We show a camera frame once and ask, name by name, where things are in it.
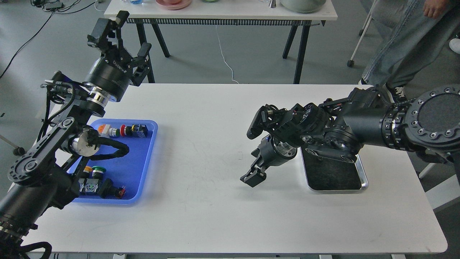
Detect white rolling chair leg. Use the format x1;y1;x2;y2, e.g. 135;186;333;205
347;0;377;68

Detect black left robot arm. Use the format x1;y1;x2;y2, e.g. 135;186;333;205
1;10;151;259

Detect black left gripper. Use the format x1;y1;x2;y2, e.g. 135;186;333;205
83;10;151;102

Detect silver metal tray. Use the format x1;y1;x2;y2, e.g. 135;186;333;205
300;149;369;194

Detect black cables on floor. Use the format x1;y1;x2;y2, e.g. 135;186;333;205
0;0;97;79

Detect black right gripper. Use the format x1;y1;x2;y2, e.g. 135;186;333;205
240;103;332;187

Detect green push button switch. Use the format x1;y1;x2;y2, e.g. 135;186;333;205
79;166;106;195

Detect black caster wheel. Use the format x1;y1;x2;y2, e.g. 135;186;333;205
13;146;25;156

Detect pink plate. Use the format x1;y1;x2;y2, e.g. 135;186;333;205
155;0;192;10

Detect white background table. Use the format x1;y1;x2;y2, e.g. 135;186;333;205
104;0;338;84

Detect person's hand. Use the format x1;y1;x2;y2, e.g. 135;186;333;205
423;0;449;19

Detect person in jeans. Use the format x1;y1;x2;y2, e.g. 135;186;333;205
359;0;460;102

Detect white cable on floor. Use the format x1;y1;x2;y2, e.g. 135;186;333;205
216;25;240;85

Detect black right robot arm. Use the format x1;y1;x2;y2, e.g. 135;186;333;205
240;84;459;187

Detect orange white push button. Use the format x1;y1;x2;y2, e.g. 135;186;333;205
97;124;121;138

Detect red mushroom push button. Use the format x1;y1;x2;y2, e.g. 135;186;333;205
120;124;148;138

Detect yellow push button switch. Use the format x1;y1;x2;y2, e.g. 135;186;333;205
81;166;93;178

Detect grey green bowl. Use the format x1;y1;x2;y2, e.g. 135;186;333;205
281;0;326;13

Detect blue plastic tray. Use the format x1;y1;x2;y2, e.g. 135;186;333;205
73;118;158;205

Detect black red selector switch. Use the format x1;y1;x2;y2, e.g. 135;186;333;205
97;178;125;199

